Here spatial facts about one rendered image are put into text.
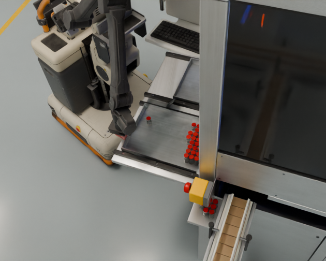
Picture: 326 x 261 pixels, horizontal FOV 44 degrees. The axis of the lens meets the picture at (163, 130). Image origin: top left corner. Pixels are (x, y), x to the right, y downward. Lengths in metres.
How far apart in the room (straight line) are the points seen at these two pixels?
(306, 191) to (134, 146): 0.75
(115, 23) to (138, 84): 1.36
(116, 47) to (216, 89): 0.51
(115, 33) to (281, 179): 0.76
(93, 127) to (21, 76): 1.08
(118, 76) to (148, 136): 0.38
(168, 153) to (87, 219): 1.05
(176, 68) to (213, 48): 1.05
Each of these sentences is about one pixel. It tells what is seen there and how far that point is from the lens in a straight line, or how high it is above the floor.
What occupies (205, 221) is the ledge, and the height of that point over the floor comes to 0.88.
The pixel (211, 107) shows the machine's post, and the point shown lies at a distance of 1.16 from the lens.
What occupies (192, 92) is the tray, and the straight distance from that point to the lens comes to 1.92.
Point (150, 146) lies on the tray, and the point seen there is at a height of 0.88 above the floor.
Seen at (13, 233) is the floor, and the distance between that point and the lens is 2.74.
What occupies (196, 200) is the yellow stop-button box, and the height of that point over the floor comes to 0.99.
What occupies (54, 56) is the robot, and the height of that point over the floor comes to 0.81.
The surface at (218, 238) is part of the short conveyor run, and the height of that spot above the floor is 0.97.
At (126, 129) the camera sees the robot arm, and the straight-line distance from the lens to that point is 1.55.
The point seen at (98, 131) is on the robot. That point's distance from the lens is 2.59.
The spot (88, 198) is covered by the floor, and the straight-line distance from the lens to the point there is 2.68.
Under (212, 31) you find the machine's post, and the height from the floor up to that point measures 1.71.
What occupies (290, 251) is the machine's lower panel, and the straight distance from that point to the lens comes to 1.92.
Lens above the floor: 2.34
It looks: 55 degrees down
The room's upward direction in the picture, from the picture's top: 7 degrees counter-clockwise
